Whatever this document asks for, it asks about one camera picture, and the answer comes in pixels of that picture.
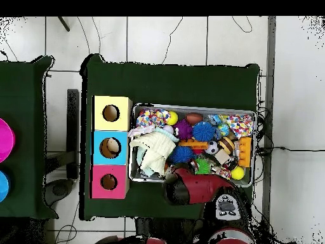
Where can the cream waffle cloth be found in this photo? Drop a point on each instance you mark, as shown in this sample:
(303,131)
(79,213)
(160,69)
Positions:
(157,150)

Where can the blue spiky ball with eyes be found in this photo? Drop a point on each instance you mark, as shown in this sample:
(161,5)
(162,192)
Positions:
(203,131)

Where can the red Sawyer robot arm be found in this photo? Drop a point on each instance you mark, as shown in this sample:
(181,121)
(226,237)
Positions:
(203,186)

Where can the wooden box with three holes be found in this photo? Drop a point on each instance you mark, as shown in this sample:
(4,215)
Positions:
(122,124)

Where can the shallow silver mesh bin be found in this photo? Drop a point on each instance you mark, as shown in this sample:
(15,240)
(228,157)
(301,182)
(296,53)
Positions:
(132,175)

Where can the yellow ball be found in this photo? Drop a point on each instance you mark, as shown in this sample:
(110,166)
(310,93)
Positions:
(173,118)

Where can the purple spiky toy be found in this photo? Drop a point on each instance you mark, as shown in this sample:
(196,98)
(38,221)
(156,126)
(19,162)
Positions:
(183,129)

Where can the beige rounded object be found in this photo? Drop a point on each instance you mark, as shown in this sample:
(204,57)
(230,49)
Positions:
(113,146)

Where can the small soccer ball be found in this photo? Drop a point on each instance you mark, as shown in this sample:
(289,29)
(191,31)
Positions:
(212,148)

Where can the dark green table cloth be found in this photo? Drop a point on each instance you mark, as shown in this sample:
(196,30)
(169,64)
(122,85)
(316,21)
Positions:
(22,81)
(172,84)

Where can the toy burger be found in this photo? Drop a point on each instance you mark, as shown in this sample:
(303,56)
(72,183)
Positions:
(226,145)

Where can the orange studded toy block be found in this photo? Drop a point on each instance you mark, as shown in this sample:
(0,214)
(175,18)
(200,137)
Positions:
(245,152)

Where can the black stand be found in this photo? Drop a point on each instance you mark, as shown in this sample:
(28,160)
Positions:
(73,127)

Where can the grey round floor base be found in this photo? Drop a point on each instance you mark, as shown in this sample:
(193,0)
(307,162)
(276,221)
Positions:
(59,189)

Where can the pink round bowl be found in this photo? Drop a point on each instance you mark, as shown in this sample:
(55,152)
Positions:
(5,139)

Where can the blue round bowl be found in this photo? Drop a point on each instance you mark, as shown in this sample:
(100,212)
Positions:
(3,186)

